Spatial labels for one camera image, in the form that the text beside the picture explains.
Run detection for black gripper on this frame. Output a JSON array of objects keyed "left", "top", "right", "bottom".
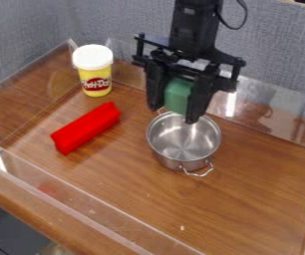
[{"left": 133, "top": 33, "right": 245, "bottom": 125}]

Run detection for green foam block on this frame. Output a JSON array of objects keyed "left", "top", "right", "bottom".
[{"left": 164, "top": 78, "right": 193, "bottom": 116}]

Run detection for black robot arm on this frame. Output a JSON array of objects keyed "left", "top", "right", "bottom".
[{"left": 133, "top": 0, "right": 245, "bottom": 125}]

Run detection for stainless steel pot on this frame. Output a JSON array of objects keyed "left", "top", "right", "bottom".
[{"left": 146, "top": 112, "right": 221, "bottom": 177}]

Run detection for yellow play-doh can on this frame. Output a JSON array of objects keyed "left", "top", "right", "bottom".
[{"left": 71, "top": 44, "right": 113, "bottom": 97}]

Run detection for red foam block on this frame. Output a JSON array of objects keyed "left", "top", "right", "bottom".
[{"left": 50, "top": 102, "right": 121, "bottom": 154}]

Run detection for clear acrylic barrier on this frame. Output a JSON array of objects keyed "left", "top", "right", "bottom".
[{"left": 0, "top": 42, "right": 305, "bottom": 255}]

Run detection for black cable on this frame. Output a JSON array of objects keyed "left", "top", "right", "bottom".
[{"left": 214, "top": 0, "right": 248, "bottom": 31}]

